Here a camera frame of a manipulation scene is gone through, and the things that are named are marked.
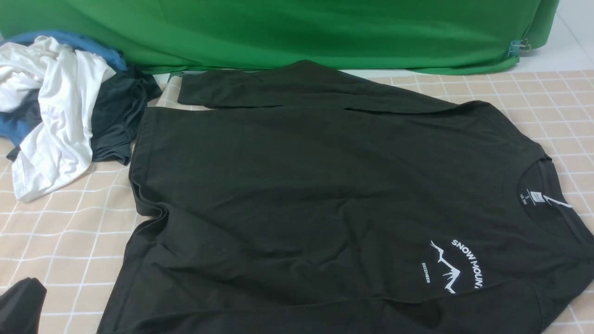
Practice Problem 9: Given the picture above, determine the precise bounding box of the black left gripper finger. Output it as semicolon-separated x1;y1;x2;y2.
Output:
0;277;47;334

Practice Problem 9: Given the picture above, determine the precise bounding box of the dark gray long-sleeve top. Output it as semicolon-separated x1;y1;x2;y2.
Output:
97;61;593;334

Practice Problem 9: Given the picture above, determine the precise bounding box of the white garment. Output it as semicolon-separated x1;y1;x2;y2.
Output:
1;36;116;202

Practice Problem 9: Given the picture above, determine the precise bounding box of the blue garment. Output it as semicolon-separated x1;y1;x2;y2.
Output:
0;30;127;146

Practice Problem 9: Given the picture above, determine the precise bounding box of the dark teal garment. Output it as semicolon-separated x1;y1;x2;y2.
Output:
1;65;162;165

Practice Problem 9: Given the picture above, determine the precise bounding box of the green backdrop cloth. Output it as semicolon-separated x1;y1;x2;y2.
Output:
1;0;559;75

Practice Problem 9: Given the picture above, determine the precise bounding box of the blue binder clip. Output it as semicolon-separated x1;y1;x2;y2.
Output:
507;39;532;58

